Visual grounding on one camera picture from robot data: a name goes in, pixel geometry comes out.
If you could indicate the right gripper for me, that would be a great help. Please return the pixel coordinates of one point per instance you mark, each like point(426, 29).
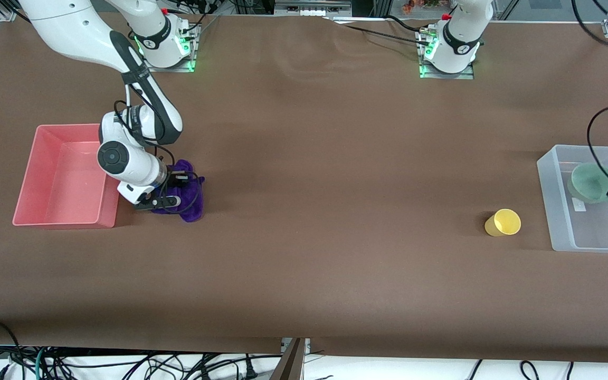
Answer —
point(177, 179)

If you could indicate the purple cloth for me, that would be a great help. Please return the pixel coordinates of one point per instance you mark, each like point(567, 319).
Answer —
point(190, 203)

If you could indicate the green bowl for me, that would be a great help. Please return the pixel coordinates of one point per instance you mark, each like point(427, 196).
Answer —
point(589, 182)

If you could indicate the yellow cup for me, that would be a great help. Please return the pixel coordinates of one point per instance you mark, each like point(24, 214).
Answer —
point(504, 221)

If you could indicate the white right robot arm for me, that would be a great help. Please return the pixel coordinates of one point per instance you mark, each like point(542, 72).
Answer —
point(72, 26)

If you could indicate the white label sticker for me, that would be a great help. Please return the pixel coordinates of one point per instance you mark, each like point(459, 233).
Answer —
point(579, 207)

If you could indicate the translucent plastic bin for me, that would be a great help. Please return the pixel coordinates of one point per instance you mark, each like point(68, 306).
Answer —
point(599, 227)

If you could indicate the pink plastic bin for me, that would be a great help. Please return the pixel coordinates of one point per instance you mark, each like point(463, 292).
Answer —
point(56, 179)

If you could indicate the brown table cover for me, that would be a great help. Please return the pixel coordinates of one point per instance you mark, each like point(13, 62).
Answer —
point(304, 211)

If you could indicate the grey table leg profile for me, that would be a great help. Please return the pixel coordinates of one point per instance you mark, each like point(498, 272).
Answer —
point(291, 364)

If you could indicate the orange background objects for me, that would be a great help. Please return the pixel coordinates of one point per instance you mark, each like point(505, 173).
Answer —
point(420, 5)

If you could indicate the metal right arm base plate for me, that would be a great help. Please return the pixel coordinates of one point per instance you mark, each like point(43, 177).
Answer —
point(188, 66)

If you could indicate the metal rail with connectors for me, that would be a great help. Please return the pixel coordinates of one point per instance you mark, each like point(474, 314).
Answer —
point(309, 8)

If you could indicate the aluminium frame profile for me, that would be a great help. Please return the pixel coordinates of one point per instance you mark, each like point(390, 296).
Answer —
point(7, 11)

